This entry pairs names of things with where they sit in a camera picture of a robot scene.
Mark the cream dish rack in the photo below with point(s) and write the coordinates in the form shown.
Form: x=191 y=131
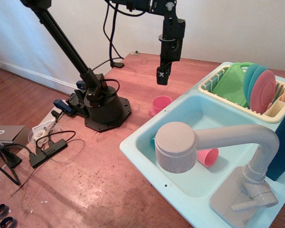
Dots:
x=275 y=111

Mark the dark blue box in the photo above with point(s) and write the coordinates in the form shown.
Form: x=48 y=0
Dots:
x=277 y=166

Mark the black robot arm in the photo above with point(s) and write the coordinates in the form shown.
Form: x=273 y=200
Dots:
x=95 y=101

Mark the black usb hub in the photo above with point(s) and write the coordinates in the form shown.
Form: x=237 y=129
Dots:
x=41 y=157

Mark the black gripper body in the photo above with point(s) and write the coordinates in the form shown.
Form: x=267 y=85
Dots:
x=171 y=40

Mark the roll of clear tape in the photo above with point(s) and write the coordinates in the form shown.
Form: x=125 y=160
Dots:
x=40 y=133

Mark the green cutting board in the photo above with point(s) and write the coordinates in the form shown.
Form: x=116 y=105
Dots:
x=230 y=86

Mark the blue clamp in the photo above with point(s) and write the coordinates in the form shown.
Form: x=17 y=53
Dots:
x=60 y=104

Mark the black power plug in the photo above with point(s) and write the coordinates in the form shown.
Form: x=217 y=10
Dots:
x=12 y=159

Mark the pink cup with handle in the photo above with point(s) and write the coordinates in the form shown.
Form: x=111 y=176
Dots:
x=158 y=104

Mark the light blue toy sink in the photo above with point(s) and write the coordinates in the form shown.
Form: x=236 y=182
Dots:
x=165 y=151

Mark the pink plate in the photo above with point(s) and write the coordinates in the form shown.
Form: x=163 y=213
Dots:
x=263 y=92

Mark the teal plate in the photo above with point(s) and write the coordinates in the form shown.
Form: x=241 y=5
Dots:
x=251 y=75

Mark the pink cup in sink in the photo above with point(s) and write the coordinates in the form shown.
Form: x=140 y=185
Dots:
x=208 y=157

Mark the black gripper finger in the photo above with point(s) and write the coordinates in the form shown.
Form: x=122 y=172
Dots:
x=163 y=73

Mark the grey box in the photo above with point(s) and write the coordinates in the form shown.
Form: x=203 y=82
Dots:
x=14 y=134

